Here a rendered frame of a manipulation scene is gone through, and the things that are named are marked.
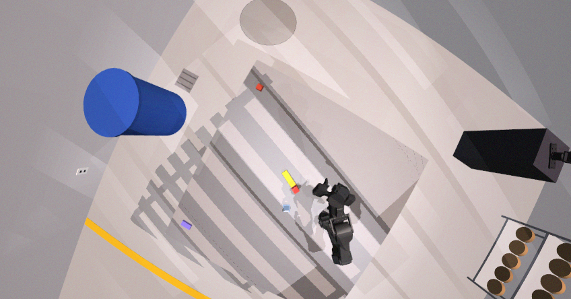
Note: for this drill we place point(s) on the small purple block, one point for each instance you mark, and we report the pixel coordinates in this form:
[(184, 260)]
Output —
[(186, 225)]

